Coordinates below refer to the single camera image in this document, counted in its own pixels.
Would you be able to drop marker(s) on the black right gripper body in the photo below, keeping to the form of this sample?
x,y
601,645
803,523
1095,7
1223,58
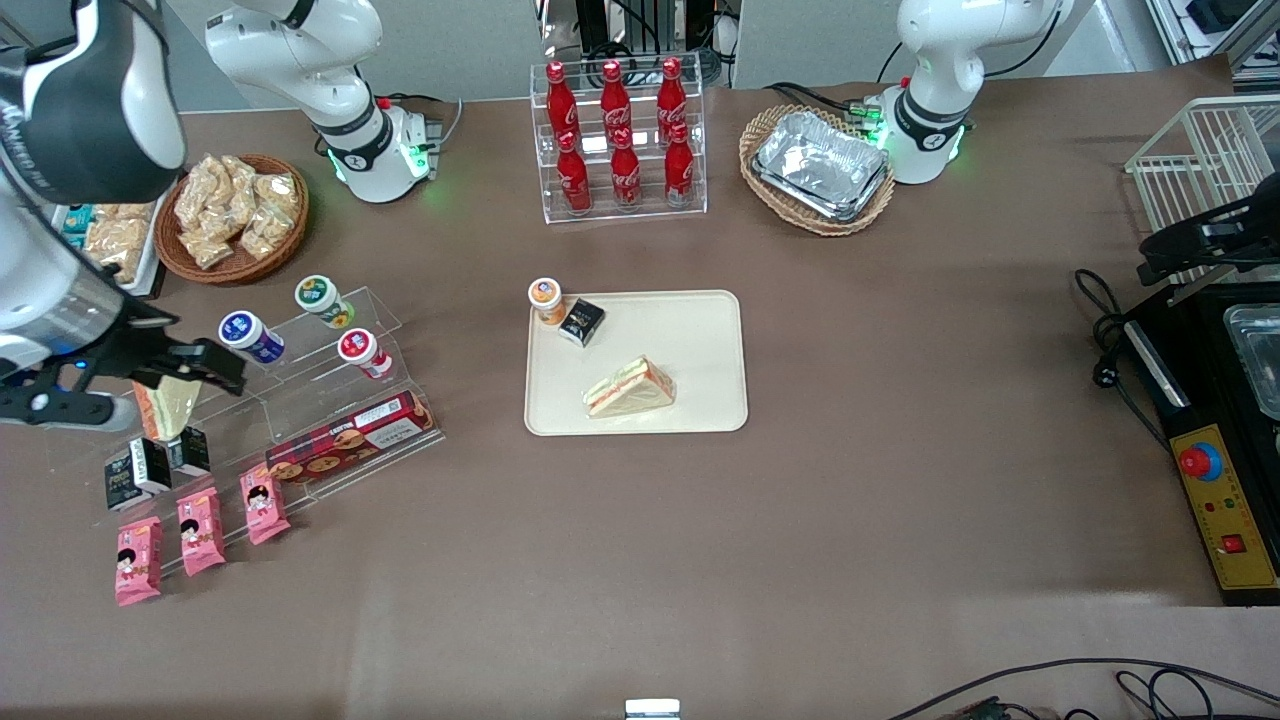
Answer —
x,y
137,341

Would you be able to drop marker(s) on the wicker basket with foil trays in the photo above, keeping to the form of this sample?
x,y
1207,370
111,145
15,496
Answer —
x,y
770,125

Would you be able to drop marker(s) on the stack of foil trays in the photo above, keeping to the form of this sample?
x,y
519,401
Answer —
x,y
820,160

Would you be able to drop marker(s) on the red cap yogurt bottle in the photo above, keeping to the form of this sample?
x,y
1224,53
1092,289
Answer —
x,y
360,350

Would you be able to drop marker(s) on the black metal frame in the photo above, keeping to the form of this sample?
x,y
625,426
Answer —
x,y
590,20

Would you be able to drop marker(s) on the blue cap yogurt bottle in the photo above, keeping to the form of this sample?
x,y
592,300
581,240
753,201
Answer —
x,y
250,337

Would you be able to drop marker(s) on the sandwich with red filling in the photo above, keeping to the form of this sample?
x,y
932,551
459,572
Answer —
x,y
630,390

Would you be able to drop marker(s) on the wicker basket with snack bags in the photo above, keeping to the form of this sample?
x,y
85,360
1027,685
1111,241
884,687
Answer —
x,y
235,272

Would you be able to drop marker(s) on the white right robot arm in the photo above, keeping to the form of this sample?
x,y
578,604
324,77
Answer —
x,y
300,50

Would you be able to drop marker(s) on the wrapped triangle sandwich with carrot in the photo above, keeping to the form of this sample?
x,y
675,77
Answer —
x,y
170,412

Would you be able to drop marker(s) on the cream plastic tray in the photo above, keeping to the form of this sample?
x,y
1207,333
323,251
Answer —
x,y
700,340

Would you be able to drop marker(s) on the brown rice cracker pack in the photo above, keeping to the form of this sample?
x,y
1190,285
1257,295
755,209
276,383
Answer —
x,y
125,211
115,245

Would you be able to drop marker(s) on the clear acrylic bottle rack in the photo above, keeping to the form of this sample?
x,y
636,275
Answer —
x,y
700,150

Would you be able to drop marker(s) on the clear acrylic stepped stand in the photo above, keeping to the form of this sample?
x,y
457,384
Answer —
x,y
90,470
290,385

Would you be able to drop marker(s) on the orange cap yogurt bottle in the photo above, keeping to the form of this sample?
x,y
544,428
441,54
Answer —
x,y
545,297

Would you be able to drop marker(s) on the aluminium frame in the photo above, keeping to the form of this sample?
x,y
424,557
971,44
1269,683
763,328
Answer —
x,y
1255,40

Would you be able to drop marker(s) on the small black box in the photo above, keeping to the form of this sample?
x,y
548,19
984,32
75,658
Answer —
x,y
152,465
190,452
122,485
582,322

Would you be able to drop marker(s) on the white rectangular dish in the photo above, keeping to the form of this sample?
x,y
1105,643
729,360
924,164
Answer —
x,y
155,260

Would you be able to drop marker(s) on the red cola bottle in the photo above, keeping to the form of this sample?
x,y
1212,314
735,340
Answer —
x,y
560,95
573,175
626,172
671,92
679,168
614,95

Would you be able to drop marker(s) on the red tartan shortbread box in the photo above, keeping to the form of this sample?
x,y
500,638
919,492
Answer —
x,y
340,440

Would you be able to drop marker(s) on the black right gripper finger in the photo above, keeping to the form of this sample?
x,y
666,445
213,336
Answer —
x,y
165,365
225,375

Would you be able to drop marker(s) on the teal snack packet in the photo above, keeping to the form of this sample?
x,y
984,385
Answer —
x,y
76,216

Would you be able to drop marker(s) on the black machine with yellow panel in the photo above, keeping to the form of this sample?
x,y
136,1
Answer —
x,y
1200,340

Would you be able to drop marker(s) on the small silver object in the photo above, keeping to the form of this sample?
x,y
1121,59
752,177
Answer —
x,y
652,710

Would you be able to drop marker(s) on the metal machine tray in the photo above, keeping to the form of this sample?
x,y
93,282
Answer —
x,y
1260,350

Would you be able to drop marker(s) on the black machine lever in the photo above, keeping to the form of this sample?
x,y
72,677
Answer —
x,y
1200,240

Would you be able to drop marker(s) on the clear bag of crackers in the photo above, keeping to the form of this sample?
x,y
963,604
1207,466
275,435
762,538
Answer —
x,y
240,180
278,190
200,195
262,232
205,248

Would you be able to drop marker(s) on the pink snack packet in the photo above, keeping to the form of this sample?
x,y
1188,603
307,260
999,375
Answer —
x,y
201,535
265,505
138,565

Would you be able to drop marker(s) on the red emergency stop button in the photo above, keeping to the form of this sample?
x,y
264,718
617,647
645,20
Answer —
x,y
1200,460

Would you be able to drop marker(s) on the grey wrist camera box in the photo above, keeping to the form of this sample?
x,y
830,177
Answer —
x,y
60,408

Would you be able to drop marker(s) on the green cap yogurt bottle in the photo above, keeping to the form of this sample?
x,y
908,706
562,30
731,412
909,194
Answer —
x,y
322,298

